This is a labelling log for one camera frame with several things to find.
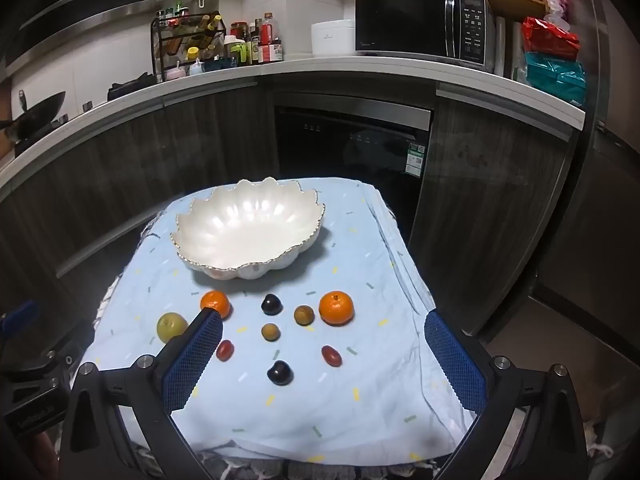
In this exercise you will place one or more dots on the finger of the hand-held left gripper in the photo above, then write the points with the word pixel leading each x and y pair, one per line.
pixel 17 316
pixel 72 342

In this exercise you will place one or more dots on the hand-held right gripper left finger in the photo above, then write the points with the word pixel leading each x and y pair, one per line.
pixel 192 360

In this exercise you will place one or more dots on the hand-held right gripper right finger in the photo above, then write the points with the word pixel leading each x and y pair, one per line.
pixel 452 360

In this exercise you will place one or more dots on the red cherry tomato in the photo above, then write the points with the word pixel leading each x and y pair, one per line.
pixel 331 356
pixel 225 350

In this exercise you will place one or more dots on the green round fruit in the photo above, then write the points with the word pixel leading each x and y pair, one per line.
pixel 171 327

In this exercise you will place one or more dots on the small mandarin orange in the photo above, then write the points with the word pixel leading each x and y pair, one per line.
pixel 216 301

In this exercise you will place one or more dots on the brown longan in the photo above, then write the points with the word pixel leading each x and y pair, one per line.
pixel 270 333
pixel 303 315

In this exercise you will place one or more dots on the dark cherry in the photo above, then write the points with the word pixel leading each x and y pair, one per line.
pixel 279 374
pixel 270 305

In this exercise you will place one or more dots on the large mandarin orange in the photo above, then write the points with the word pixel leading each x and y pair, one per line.
pixel 336 309

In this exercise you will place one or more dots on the white scalloped bowl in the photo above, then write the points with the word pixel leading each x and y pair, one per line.
pixel 250 225

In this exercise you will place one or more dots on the light blue patterned tablecloth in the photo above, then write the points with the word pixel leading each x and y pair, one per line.
pixel 350 400

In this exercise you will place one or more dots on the dark wood kitchen cabinet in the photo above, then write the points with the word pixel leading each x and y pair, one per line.
pixel 490 200
pixel 150 160

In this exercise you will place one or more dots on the black wok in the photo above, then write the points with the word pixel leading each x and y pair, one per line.
pixel 40 115

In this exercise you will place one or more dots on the black built-in dishwasher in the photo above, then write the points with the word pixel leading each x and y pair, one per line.
pixel 350 145

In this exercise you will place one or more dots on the teal container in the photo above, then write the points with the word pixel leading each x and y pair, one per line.
pixel 218 64

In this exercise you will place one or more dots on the teal bag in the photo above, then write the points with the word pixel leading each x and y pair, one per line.
pixel 555 77

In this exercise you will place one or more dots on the green-lidded container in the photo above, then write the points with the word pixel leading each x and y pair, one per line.
pixel 240 52

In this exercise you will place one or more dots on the stainless steel canister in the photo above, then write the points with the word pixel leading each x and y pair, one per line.
pixel 517 55
pixel 501 47

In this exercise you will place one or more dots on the black steel range hood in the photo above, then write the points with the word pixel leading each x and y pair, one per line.
pixel 100 5

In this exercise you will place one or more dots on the dark sauce bottle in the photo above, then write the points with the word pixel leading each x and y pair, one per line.
pixel 253 42

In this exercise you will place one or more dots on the red-capped clear bottle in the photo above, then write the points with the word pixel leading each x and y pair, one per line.
pixel 269 35

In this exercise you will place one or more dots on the red-lidded jar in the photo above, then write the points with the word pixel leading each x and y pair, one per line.
pixel 239 29

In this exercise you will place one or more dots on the red bag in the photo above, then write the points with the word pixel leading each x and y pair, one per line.
pixel 550 37

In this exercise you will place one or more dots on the group of condiment bottles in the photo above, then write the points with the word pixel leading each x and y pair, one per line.
pixel 190 22

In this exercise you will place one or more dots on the black microwave oven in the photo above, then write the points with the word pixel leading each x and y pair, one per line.
pixel 405 22

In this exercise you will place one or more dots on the white rice cooker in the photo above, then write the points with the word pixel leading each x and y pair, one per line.
pixel 332 39

